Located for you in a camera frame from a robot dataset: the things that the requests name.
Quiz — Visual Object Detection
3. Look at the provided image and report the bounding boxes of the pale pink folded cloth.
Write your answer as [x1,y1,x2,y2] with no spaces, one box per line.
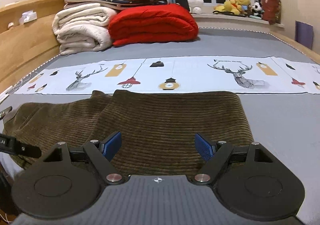
[64,2,100,11]

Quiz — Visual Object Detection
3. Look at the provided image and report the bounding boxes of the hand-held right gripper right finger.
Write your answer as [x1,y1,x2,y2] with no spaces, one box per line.
[192,133,275,186]

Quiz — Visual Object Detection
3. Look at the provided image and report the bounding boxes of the grey printed bed sheet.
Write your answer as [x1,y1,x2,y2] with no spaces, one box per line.
[0,27,320,225]

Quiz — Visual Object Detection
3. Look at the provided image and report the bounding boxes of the white fleece blanket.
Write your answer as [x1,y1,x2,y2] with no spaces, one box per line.
[52,6,118,56]

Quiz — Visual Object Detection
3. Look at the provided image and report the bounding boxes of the navy starred blanket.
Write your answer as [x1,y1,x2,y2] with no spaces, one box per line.
[66,0,169,11]

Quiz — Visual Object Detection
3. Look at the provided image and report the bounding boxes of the panda plush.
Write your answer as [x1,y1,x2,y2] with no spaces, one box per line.
[250,1,265,18]

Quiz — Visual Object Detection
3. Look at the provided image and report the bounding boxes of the brown corduroy pants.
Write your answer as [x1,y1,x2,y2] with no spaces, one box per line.
[2,90,254,177]

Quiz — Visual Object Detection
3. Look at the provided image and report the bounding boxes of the orange and yellow plush toy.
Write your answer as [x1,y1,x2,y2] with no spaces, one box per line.
[213,0,240,15]

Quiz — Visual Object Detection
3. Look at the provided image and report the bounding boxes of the red cushion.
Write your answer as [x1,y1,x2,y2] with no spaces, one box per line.
[261,0,282,25]

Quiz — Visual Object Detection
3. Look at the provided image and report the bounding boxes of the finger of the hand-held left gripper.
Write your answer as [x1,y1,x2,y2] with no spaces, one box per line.
[0,106,13,119]

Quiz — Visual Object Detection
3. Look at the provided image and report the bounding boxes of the tissue box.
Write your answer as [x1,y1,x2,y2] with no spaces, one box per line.
[19,10,38,25]

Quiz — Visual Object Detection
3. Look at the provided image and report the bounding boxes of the red quilt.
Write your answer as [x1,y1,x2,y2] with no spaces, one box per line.
[108,3,199,46]

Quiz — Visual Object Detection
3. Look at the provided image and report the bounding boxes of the white plush toy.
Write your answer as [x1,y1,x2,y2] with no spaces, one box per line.
[186,0,204,14]

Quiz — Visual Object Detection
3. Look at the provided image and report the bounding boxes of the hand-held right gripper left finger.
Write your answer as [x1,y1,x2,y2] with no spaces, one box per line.
[41,131,129,186]

